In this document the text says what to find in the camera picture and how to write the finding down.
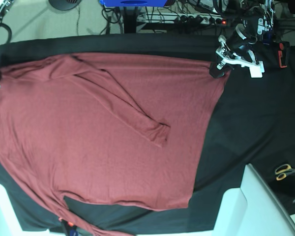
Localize white power strip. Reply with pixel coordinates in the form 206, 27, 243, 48
137, 12, 229, 27

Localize black stand post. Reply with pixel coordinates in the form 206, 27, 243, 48
122, 7, 141, 34

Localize blue clamp at right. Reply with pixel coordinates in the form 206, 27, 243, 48
262, 32, 272, 46

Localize blue clamp at bottom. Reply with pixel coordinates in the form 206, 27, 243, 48
60, 219, 80, 236

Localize black table cloth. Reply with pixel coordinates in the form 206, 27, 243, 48
0, 34, 295, 236

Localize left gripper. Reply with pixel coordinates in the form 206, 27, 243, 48
209, 34, 257, 79

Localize red long-sleeve T-shirt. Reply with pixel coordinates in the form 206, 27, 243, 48
0, 53, 228, 236

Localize black looped cable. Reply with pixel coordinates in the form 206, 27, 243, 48
0, 19, 12, 47

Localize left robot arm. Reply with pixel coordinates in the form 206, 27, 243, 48
209, 0, 275, 78

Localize black and orange clamp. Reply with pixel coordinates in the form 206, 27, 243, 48
273, 41, 290, 68

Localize blue plastic box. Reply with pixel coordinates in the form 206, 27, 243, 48
99, 0, 167, 7

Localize blue clamp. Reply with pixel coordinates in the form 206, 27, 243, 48
262, 32, 272, 46
60, 219, 80, 236

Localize yellow-handled scissors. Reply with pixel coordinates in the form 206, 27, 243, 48
274, 164, 295, 181

